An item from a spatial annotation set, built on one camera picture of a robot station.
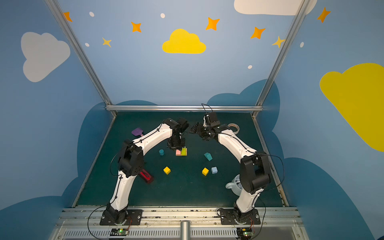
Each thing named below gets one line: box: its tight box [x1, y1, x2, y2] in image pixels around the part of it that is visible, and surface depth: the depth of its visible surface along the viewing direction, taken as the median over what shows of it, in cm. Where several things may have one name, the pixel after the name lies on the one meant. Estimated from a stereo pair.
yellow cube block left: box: [163, 166, 171, 175], surface depth 90 cm
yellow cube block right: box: [202, 167, 209, 176], surface depth 90 cm
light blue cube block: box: [211, 166, 218, 174], surface depth 90 cm
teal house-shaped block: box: [203, 152, 213, 162], surface depth 98 cm
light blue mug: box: [225, 174, 243, 197], surface depth 82 cm
